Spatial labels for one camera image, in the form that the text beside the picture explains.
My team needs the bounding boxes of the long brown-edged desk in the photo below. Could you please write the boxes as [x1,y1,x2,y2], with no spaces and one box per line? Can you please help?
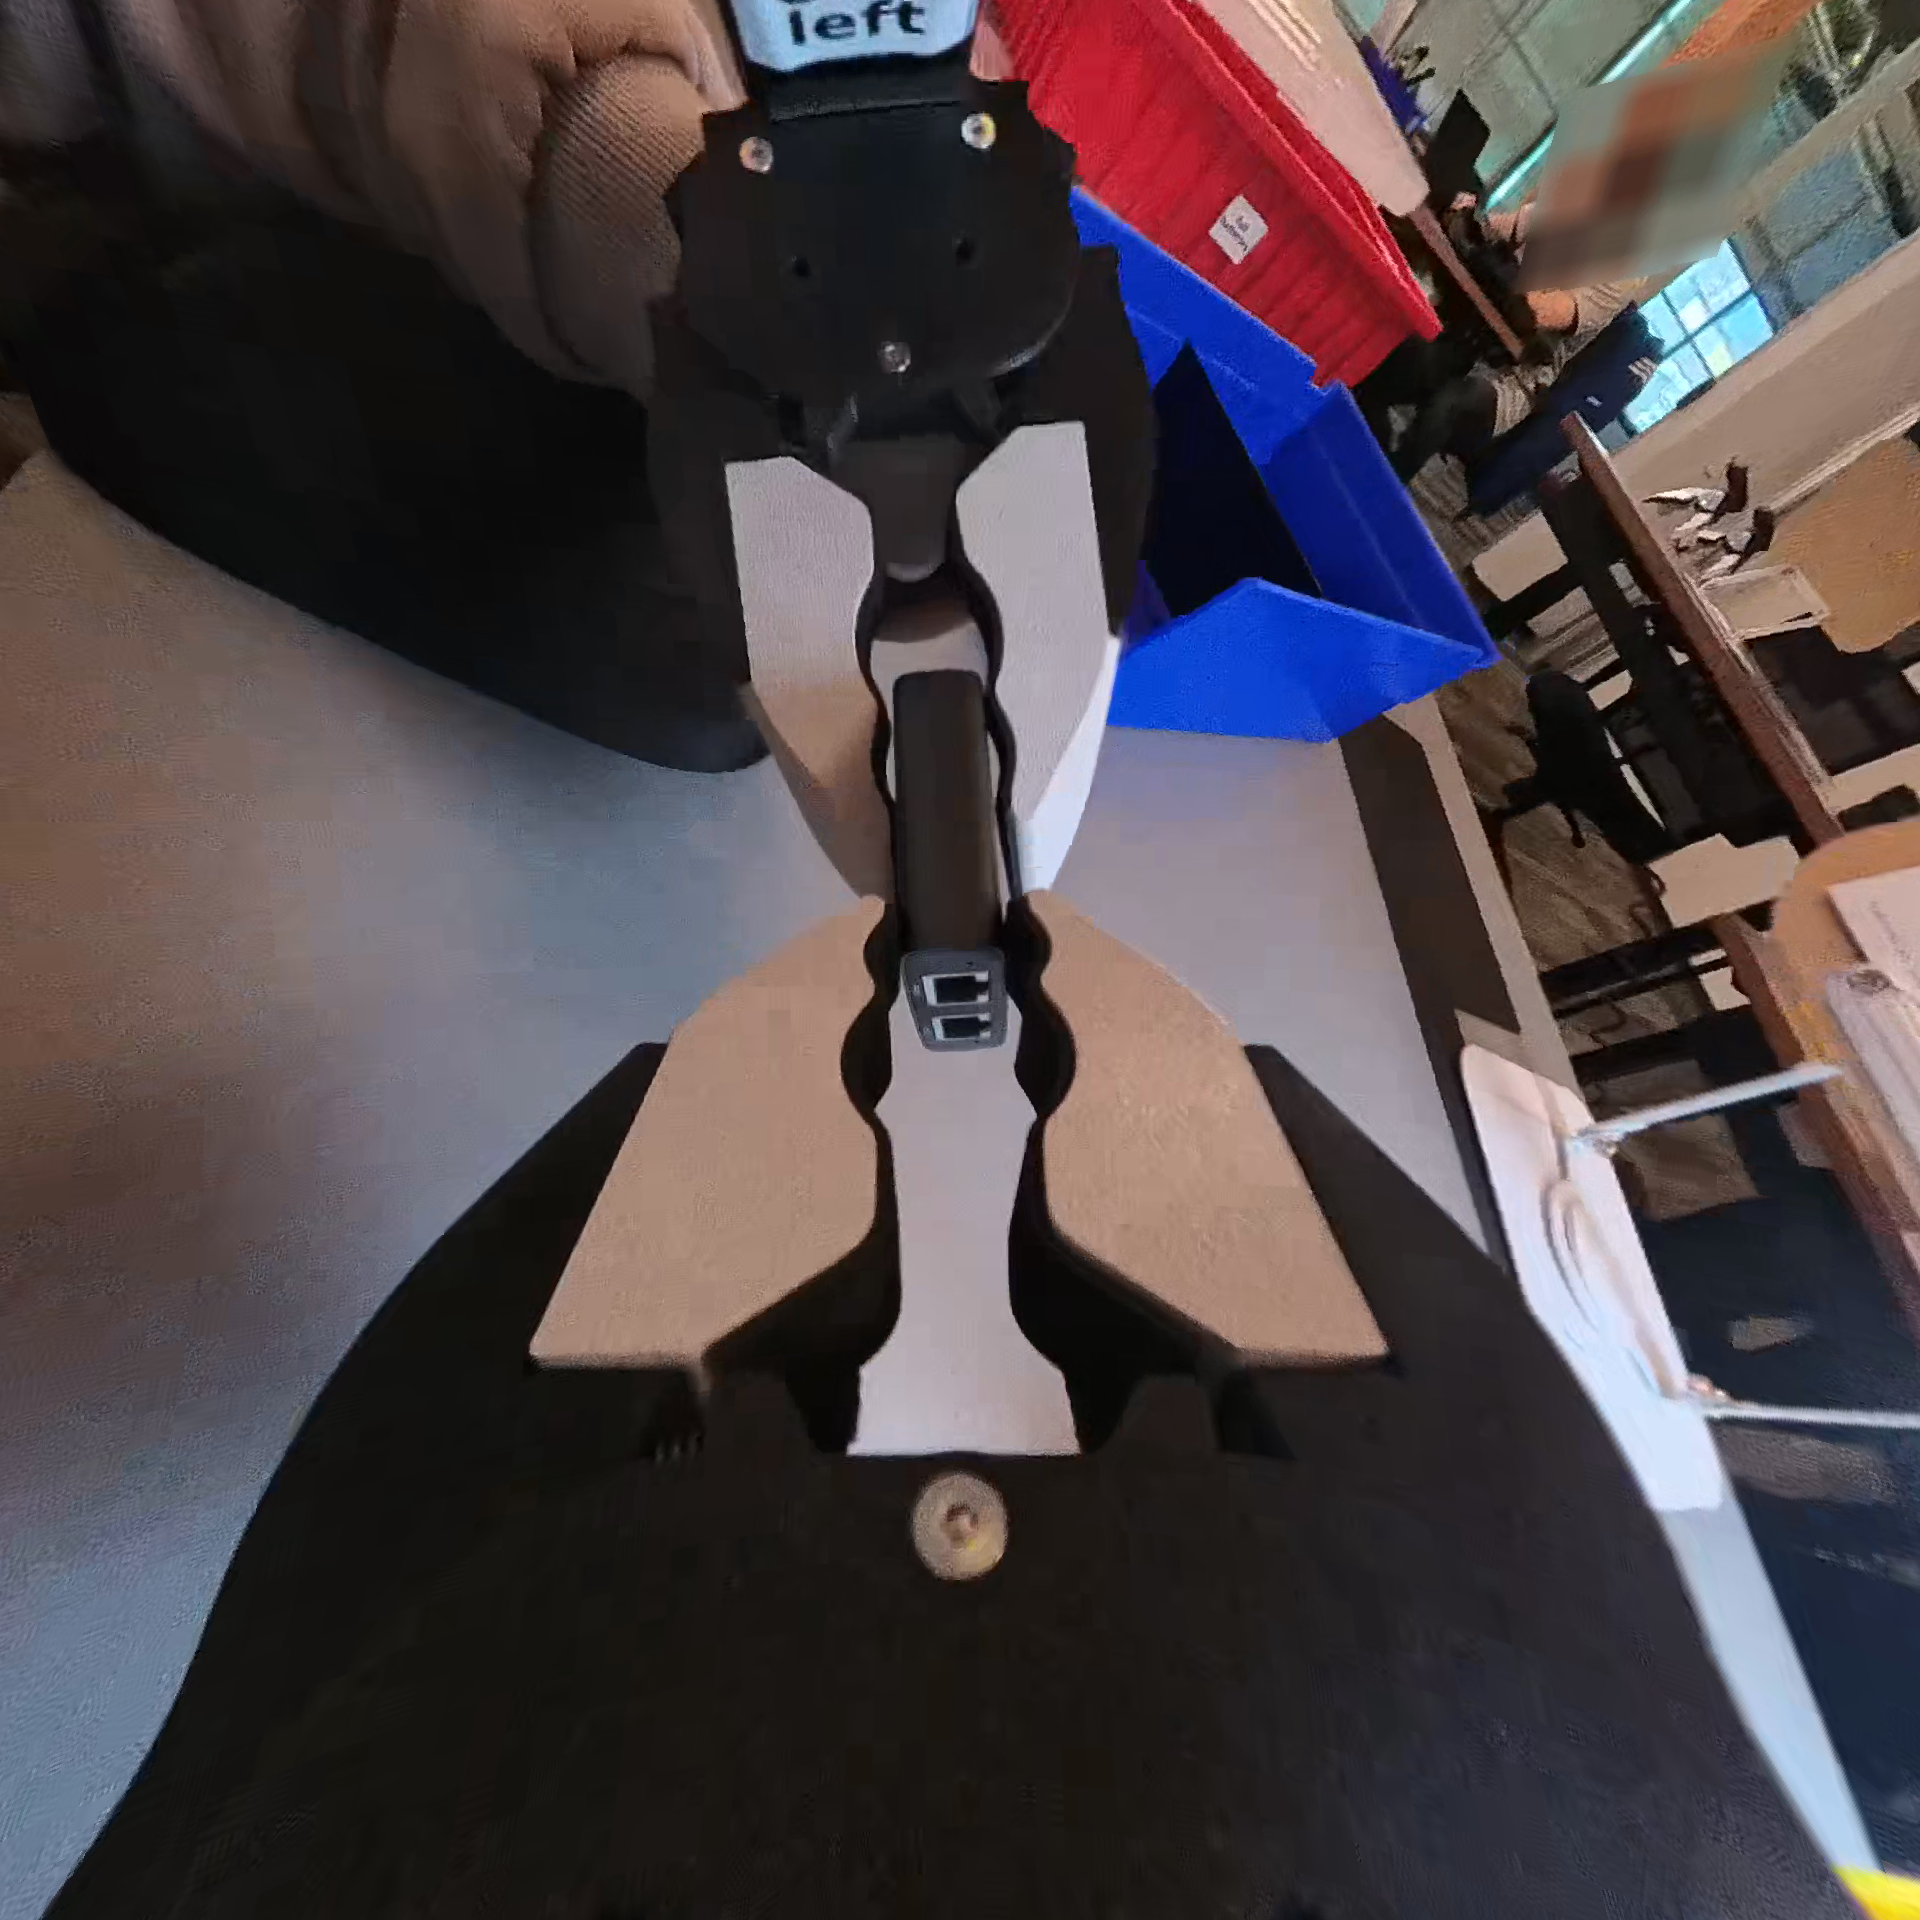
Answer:
[1466,335,1920,1218]

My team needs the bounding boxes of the red plastic bin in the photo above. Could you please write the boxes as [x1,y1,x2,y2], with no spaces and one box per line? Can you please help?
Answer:
[991,0,1448,388]

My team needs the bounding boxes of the dark crumpled wrappers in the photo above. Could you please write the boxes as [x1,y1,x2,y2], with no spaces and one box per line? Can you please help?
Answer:
[1640,455,1778,577]

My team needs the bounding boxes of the white document stand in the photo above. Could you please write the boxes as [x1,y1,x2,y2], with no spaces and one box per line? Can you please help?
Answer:
[1456,961,1920,1513]

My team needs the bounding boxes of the light wooden rounded table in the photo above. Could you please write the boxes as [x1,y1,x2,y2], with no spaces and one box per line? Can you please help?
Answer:
[1767,816,1920,1050]

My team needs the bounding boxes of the black ethernet port coupler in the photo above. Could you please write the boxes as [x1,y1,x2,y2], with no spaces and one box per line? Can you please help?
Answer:
[888,669,1011,1050]

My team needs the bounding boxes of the black mesh cushion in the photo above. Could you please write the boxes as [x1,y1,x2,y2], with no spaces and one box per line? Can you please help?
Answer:
[0,178,776,772]

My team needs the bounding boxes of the black office chair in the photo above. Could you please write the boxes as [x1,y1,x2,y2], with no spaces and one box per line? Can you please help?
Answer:
[1521,665,1668,858]

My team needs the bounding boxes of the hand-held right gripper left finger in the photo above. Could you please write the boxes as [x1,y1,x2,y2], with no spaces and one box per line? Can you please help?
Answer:
[529,896,906,1369]

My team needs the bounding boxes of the blue fabric chair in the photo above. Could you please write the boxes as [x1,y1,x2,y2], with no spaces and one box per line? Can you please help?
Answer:
[1479,304,1674,510]

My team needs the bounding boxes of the printed instruction sheet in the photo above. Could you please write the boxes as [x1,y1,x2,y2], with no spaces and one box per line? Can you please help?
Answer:
[1825,859,1920,993]

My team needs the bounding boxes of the clear plastic container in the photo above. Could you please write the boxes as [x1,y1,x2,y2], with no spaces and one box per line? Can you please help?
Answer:
[1724,566,1835,641]

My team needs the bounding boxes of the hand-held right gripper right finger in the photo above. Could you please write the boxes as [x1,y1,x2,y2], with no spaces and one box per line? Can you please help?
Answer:
[1011,884,1394,1369]

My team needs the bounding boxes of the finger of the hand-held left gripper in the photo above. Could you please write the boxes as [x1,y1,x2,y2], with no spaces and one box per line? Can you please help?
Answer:
[956,415,1128,896]
[722,455,906,908]

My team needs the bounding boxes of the window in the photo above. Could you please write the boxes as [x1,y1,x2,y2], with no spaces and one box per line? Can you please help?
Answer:
[1638,240,1801,402]

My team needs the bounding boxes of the blue plastic bin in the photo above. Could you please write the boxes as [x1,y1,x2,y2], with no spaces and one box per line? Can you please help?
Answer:
[1074,193,1502,743]

